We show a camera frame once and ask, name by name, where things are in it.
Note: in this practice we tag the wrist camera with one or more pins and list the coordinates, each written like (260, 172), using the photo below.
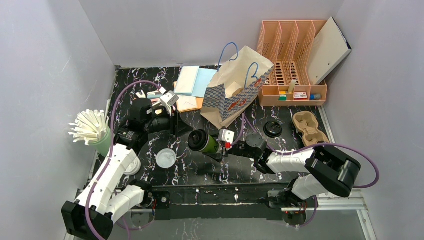
(167, 98)
(226, 138)

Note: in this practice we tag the green cup of straws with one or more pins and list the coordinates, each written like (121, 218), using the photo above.
(90, 127)

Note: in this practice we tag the red white small box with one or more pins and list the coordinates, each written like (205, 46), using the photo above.
(298, 96)

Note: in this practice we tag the green eraser block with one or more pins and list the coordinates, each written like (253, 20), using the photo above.
(282, 97)

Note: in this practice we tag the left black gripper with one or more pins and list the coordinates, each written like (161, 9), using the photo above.
(177, 120)

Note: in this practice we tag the white board binder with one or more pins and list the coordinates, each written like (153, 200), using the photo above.
(328, 50)

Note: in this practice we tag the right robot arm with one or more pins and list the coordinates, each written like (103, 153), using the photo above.
(327, 169)

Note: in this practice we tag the green cup with black lid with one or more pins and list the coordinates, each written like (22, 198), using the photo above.
(200, 141)

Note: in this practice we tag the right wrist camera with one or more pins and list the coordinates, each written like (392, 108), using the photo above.
(226, 138)

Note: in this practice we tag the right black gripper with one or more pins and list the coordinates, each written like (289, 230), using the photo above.
(222, 151)

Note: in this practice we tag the white staple remover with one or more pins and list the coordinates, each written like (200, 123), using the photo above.
(140, 95)

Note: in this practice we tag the light blue envelope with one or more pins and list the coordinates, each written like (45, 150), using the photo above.
(193, 81)

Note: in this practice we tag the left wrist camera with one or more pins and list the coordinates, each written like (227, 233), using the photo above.
(167, 98)

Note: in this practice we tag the black cup lid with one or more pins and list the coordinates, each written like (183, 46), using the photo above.
(272, 129)

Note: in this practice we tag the peach desk file organizer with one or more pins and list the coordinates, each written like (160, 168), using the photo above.
(287, 44)

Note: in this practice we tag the clear plastic cup lid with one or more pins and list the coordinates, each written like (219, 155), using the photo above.
(166, 158)

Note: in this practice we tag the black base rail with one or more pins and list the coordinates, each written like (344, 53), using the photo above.
(224, 201)

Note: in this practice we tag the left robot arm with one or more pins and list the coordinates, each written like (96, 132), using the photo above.
(93, 214)

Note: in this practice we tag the blue checkered paper bag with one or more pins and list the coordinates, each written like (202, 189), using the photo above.
(249, 69)

